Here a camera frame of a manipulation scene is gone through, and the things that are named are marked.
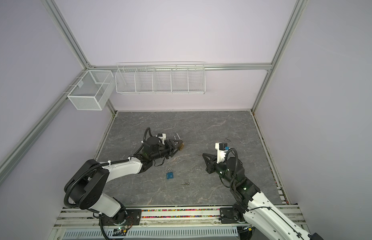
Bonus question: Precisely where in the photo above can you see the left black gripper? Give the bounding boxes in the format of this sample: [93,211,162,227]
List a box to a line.
[151,138,183,161]

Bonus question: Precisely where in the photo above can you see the brass padlock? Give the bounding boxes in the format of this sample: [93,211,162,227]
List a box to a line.
[175,133,185,151]

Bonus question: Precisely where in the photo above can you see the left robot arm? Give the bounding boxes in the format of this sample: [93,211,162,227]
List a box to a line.
[64,128,184,226]

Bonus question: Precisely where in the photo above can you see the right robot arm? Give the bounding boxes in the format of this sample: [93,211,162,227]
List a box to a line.
[202,147,322,240]

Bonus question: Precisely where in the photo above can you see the blue padlock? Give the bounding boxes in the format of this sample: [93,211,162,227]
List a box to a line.
[166,169,174,180]

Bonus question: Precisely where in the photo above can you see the white mesh box basket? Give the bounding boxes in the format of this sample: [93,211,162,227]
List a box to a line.
[68,70,116,111]

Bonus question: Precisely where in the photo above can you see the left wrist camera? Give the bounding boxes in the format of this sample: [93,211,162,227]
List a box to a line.
[156,133,167,145]

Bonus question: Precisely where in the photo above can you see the white wire shelf basket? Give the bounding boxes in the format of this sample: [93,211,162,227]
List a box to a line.
[115,62,206,94]

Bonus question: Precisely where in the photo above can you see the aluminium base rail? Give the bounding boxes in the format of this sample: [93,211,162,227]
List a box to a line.
[52,205,307,231]

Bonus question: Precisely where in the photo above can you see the white vented cable duct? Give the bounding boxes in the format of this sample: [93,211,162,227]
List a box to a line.
[60,226,239,240]

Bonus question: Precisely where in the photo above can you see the aluminium frame profiles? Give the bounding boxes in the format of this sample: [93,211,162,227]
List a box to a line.
[0,1,307,186]

